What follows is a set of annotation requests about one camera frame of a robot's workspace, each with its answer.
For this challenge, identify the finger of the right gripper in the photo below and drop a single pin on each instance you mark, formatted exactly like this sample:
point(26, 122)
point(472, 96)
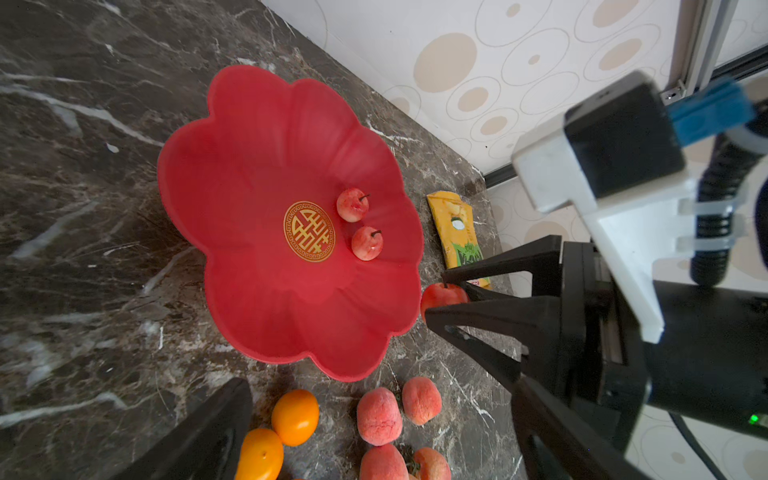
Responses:
point(509, 338)
point(541, 258)

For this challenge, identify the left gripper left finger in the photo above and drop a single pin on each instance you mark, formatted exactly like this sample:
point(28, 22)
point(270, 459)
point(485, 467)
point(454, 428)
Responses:
point(206, 445)

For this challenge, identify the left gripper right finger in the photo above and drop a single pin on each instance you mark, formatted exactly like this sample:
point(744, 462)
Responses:
point(557, 444)

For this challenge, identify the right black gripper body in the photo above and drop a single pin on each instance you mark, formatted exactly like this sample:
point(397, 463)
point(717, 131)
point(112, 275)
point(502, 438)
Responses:
point(600, 355)

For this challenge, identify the small red apple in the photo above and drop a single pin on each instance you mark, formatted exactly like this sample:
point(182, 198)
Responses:
point(440, 295)
point(352, 205)
point(367, 243)

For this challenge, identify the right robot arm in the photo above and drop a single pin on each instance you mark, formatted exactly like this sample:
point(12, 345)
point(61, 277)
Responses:
point(710, 363)

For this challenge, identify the red flower-shaped fruit bowl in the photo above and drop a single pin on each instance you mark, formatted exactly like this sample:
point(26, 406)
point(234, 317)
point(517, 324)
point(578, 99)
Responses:
point(254, 187)

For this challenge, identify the orange top left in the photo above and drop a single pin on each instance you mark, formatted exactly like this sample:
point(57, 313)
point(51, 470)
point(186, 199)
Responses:
point(261, 456)

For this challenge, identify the orange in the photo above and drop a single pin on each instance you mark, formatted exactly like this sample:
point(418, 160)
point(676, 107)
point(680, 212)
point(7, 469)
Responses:
point(261, 456)
point(295, 417)

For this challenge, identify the orange top right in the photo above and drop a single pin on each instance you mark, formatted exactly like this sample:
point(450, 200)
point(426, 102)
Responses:
point(295, 417)

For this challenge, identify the yellow green snack bag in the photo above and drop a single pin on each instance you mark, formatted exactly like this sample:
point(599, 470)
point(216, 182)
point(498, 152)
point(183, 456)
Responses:
point(454, 222)

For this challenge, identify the pink peach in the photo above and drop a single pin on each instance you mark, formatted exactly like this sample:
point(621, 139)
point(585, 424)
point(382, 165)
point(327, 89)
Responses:
point(379, 421)
point(421, 399)
point(431, 465)
point(383, 463)

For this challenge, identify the pink peach lower right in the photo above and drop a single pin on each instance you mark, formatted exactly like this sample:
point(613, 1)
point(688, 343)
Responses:
point(431, 465)

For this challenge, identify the pink peach top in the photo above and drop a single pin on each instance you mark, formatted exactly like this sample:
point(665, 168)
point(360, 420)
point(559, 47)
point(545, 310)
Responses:
point(379, 421)

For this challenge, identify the pink peach centre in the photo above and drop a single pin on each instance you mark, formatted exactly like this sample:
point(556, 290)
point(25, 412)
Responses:
point(383, 463)

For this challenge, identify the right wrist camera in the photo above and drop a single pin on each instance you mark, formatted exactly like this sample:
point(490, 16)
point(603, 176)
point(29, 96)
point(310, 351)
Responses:
point(650, 181)

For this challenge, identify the horizontal aluminium rail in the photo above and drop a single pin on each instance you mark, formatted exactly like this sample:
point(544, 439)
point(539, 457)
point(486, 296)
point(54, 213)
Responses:
point(702, 27)

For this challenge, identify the right black corner post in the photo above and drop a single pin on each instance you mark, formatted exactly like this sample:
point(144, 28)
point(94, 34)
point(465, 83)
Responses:
point(624, 134)

